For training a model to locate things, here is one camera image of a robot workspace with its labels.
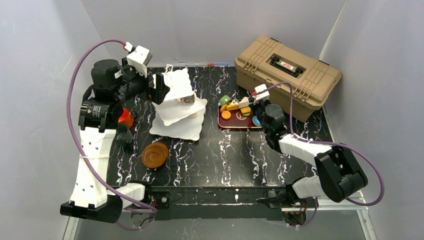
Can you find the chocolate swirl roll cake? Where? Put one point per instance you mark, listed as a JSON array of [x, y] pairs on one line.
[[188, 99]]

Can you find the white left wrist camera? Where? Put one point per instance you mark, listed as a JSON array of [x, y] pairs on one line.
[[138, 57]]

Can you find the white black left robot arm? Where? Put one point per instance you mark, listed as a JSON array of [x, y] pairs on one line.
[[99, 126]]

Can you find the brown round wooden lid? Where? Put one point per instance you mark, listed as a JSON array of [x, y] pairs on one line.
[[155, 155]]

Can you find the white three-tier cake stand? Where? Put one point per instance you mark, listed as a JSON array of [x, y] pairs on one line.
[[172, 117]]

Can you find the red dessert tray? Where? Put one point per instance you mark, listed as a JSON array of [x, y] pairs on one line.
[[233, 122]]

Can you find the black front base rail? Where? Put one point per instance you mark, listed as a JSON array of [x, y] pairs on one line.
[[177, 203]]

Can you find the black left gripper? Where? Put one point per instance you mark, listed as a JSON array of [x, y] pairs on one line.
[[154, 88]]

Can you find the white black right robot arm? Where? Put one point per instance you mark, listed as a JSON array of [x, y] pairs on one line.
[[339, 174]]

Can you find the dark green cup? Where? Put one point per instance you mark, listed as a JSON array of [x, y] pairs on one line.
[[124, 136]]

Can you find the chocolate sprinkled donut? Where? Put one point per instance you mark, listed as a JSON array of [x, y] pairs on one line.
[[240, 116]]

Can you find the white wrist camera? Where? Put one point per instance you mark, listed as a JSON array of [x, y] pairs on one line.
[[138, 57], [260, 92]]

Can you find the green swirl roll cake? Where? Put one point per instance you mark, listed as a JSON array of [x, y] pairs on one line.
[[224, 100]]

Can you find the white coconut ball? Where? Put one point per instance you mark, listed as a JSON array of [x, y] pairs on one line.
[[194, 115]]

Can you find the blue sprinkled donut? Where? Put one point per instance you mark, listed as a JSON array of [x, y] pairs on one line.
[[256, 121]]

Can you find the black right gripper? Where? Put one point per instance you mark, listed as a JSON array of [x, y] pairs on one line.
[[257, 108]]

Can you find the tan plastic toolbox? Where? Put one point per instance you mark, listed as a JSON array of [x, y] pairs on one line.
[[306, 82]]

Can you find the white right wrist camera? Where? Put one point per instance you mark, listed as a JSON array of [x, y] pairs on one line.
[[260, 92]]

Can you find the red blue screwdriver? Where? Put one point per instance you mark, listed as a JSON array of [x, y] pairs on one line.
[[218, 64]]

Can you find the white triangle cake slice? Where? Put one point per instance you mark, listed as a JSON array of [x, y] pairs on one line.
[[244, 102]]

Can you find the yellow decorated cake slice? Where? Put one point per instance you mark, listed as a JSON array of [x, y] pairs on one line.
[[232, 107]]

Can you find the orange plastic cup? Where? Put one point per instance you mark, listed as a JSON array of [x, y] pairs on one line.
[[127, 118]]

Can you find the round sandwich biscuit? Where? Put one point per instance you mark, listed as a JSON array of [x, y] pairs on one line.
[[226, 115]]

